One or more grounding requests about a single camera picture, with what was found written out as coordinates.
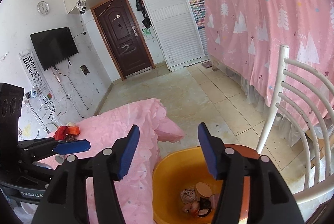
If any orange cardboard box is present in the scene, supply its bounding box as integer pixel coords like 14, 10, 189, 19
67, 126, 80, 135

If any dark brown door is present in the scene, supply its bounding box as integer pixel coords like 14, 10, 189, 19
91, 0, 155, 81

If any eye chart poster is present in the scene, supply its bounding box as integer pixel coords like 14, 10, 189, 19
18, 49, 56, 103

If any pink bed curtain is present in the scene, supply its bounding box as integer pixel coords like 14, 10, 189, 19
205, 0, 333, 115

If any trash in bin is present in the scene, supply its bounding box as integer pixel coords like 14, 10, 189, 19
180, 182, 220, 218

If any round wall clock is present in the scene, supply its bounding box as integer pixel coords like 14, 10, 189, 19
37, 1, 49, 15

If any black wall television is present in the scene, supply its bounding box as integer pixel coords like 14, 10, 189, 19
30, 27, 79, 70

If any white louvered wardrobe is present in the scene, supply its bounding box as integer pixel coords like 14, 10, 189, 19
144, 0, 208, 70

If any orange plastic bin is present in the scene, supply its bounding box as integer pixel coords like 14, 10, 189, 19
152, 144, 261, 224

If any white security camera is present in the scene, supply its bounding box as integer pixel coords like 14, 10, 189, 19
76, 0, 86, 14

